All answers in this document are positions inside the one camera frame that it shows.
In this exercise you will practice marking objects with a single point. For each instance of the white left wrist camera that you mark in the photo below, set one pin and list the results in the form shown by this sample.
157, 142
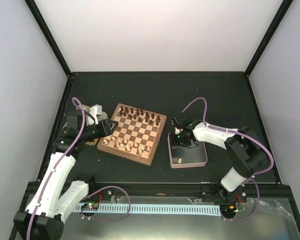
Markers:
93, 113

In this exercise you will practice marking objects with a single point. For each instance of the black front rail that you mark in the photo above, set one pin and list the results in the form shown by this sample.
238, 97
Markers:
142, 189

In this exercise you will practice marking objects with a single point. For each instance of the light rook piece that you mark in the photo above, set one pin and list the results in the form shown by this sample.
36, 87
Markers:
121, 146

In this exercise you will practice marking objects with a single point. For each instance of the wooden chessboard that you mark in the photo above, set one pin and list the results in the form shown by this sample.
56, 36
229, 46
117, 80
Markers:
134, 132

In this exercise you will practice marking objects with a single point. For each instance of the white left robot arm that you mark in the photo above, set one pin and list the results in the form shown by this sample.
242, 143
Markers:
45, 216

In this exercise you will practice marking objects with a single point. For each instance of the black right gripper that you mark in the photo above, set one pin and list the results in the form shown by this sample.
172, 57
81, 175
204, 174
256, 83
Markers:
187, 143

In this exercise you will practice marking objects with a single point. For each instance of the pink plastic tray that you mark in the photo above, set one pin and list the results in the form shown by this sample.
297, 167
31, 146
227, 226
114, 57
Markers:
191, 157

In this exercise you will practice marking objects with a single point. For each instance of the left controller board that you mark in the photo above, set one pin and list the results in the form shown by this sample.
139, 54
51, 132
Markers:
90, 206

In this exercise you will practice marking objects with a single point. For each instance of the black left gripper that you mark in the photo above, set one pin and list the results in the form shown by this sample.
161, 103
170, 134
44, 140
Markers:
106, 125

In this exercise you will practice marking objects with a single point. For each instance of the yellow metal tin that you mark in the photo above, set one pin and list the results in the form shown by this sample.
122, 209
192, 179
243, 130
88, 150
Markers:
102, 117

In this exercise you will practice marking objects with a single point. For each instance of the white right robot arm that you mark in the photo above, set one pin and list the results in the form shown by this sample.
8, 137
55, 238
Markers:
249, 157

